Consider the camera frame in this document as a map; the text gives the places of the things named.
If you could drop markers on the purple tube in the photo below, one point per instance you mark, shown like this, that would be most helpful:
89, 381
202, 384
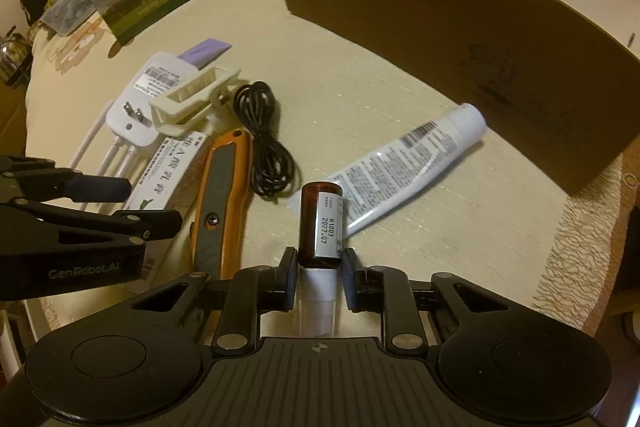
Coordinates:
205, 52

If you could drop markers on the white green medicine box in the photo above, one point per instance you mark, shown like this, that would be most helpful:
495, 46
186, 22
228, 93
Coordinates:
170, 172

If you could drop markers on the shiny kettle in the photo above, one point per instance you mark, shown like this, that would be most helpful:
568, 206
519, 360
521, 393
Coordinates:
12, 54

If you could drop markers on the white power adapter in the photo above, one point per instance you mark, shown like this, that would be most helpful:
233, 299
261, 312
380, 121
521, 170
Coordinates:
125, 127

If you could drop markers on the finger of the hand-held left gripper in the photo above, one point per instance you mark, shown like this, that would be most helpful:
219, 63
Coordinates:
95, 189
150, 224

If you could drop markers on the brown glass medicine bottle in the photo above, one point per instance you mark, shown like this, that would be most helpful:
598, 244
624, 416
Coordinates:
311, 227

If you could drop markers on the white printed tube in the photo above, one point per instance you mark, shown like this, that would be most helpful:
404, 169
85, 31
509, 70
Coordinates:
400, 157

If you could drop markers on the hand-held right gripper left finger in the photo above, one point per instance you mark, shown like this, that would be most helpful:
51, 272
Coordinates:
289, 282

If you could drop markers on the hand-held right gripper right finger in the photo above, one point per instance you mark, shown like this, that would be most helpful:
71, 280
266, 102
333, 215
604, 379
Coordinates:
351, 284

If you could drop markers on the white hair claw clip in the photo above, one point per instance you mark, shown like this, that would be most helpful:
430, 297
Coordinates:
172, 119

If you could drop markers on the cream printed tablecloth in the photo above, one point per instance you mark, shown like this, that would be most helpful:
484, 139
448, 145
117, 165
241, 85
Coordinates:
350, 72

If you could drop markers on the orange utility knife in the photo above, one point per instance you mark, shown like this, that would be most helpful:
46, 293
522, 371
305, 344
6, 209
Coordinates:
220, 187

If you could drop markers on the brown cardboard box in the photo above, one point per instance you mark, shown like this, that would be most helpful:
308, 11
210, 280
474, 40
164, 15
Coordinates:
425, 7

